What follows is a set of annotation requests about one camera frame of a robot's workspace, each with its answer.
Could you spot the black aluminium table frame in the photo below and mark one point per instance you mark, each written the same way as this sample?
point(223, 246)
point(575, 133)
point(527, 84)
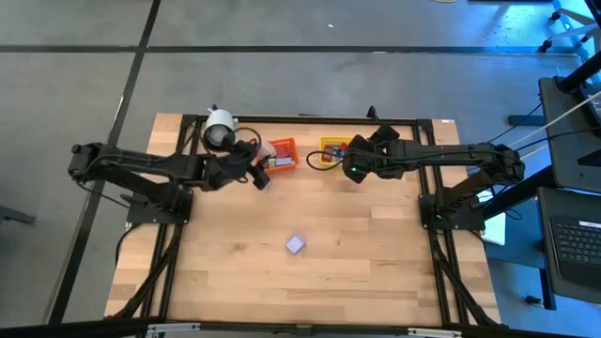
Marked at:
point(305, 119)

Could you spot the black laptop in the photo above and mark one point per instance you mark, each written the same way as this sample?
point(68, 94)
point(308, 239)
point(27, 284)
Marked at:
point(575, 244)

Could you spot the yellow plastic basket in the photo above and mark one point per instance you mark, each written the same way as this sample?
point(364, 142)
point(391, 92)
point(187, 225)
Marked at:
point(328, 139)

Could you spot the white camera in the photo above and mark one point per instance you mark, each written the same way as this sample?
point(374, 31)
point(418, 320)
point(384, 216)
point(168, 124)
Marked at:
point(220, 129)

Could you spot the white paper sheet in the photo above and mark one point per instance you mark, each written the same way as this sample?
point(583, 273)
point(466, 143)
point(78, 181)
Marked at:
point(497, 230)

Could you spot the grey furniture foot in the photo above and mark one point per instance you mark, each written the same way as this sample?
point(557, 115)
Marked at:
point(14, 215)

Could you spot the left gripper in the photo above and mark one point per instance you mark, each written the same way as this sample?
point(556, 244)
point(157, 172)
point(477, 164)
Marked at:
point(235, 164)

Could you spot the silver frame bracket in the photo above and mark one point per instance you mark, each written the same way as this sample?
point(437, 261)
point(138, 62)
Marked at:
point(434, 332)
point(174, 327)

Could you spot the black frame mount bracket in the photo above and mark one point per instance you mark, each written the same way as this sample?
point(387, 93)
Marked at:
point(372, 112)

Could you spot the office chair with white base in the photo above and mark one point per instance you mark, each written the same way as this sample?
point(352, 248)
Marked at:
point(570, 32)

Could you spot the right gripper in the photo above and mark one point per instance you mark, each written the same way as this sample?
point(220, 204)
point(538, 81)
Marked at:
point(371, 159)

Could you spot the black desk support bar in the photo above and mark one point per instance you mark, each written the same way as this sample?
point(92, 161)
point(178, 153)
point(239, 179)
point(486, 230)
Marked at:
point(516, 193)

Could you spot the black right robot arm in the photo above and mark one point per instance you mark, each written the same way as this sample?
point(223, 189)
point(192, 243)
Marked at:
point(446, 152)

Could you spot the black desk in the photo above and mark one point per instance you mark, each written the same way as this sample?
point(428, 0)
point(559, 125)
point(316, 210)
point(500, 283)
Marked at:
point(563, 155)

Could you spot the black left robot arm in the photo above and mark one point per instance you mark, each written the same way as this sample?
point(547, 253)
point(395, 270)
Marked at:
point(141, 162)

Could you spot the orange plastic basket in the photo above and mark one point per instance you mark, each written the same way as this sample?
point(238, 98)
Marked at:
point(287, 140)

